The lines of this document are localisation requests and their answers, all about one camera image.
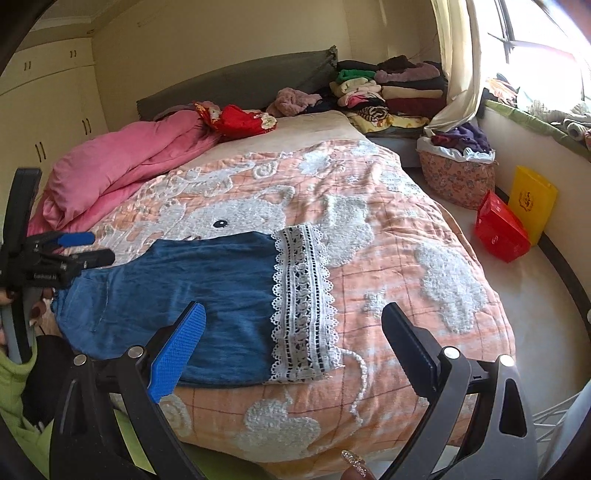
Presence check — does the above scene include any blue denim skirt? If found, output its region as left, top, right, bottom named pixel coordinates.
left=53, top=224, right=347, bottom=386

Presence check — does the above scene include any floral laundry basket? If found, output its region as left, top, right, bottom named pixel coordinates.
left=417, top=138, right=498, bottom=210

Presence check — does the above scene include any cream curtain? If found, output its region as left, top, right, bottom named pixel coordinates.
left=425, top=0, right=490, bottom=137

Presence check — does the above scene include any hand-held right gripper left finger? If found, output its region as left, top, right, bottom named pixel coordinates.
left=48, top=301, right=208, bottom=480

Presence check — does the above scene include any cream wardrobe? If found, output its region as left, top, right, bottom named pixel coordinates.
left=0, top=37, right=109, bottom=195

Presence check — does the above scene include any person's left hand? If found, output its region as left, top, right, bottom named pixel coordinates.
left=25, top=288, right=57, bottom=329

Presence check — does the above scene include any white wire rack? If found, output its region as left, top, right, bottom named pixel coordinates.
left=533, top=309, right=591, bottom=480

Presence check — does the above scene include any grey headboard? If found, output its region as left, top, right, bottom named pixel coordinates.
left=136, top=45, right=340, bottom=121

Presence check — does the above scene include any pile of assorted clothes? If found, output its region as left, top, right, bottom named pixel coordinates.
left=485, top=74, right=591, bottom=148

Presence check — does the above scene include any stack of folded clothes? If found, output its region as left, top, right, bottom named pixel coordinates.
left=318, top=55, right=448, bottom=134

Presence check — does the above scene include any peach embroidered bedspread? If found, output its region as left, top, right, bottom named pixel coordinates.
left=88, top=111, right=515, bottom=476

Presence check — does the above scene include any red bag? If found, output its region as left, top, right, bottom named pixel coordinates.
left=475, top=190, right=532, bottom=263

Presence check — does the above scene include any pink duvet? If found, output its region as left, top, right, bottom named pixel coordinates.
left=28, top=108, right=222, bottom=236

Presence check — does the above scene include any window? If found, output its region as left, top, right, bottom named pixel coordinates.
left=480, top=0, right=591, bottom=116

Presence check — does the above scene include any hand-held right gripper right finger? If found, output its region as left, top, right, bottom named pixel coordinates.
left=381, top=302, right=541, bottom=480

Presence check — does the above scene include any purple clothes pile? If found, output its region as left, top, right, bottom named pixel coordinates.
left=431, top=124, right=496, bottom=158

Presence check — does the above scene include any red patterned cloth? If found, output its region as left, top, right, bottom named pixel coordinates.
left=193, top=102, right=278, bottom=141

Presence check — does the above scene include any green windowsill mat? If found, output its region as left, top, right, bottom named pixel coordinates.
left=482, top=99, right=591, bottom=162

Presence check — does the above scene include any fluffy mauve garment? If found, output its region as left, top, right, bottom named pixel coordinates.
left=265, top=88, right=324, bottom=118

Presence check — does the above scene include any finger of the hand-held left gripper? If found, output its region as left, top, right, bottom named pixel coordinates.
left=32, top=249, right=116, bottom=289
left=28, top=232, right=96, bottom=252

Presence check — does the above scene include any person's right hand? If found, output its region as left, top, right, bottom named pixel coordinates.
left=341, top=450, right=375, bottom=480

